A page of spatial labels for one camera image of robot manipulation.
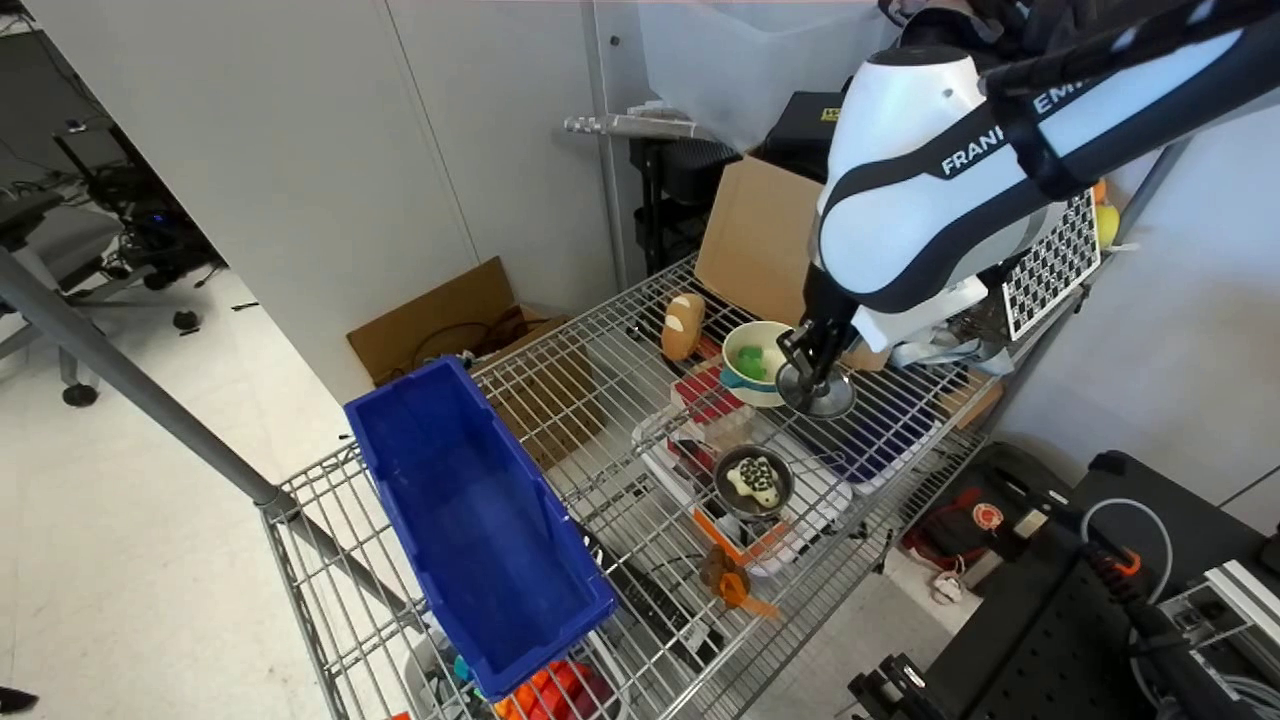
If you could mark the brown cardboard box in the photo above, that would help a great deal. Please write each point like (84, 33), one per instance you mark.
(759, 236)

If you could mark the wire shelf rack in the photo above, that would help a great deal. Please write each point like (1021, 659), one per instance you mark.
(617, 429)

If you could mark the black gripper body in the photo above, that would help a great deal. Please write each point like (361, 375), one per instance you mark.
(824, 324)

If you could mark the small dark pot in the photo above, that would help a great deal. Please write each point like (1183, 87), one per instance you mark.
(753, 481)

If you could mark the black office chair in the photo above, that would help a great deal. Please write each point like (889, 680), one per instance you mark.
(103, 230)

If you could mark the dark backpack with orange logo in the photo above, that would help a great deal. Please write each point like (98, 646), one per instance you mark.
(985, 518)

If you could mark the black perforated breadboard table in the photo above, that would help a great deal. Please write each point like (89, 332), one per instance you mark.
(1048, 643)

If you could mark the blue plastic bin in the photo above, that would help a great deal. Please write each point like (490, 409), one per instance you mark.
(494, 550)

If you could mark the silver pot lid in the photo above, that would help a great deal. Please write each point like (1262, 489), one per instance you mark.
(817, 397)

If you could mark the white perforated panel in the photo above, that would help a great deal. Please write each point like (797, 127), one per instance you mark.
(1052, 266)

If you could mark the grey metal tripod pole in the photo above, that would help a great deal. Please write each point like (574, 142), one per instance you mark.
(89, 346)

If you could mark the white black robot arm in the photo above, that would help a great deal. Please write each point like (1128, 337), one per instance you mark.
(979, 115)

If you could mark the white bowl with green inside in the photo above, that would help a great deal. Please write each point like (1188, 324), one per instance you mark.
(748, 362)

